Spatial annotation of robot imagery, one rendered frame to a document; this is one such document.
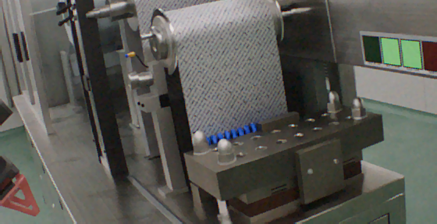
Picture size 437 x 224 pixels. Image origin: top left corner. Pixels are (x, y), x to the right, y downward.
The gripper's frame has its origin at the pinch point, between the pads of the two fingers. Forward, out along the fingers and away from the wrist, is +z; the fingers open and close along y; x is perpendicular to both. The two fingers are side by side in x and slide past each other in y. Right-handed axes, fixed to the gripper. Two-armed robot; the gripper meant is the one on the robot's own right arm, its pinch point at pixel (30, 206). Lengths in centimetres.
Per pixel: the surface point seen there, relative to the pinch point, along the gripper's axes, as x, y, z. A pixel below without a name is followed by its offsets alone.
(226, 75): -49, 8, 15
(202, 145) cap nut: -32.8, 1.4, 18.4
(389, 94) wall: -246, 224, 243
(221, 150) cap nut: -32.5, -7.3, 17.2
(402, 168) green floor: -155, 129, 209
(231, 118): -43.5, 8.2, 23.0
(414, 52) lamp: -65, -31, 21
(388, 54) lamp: -66, -23, 22
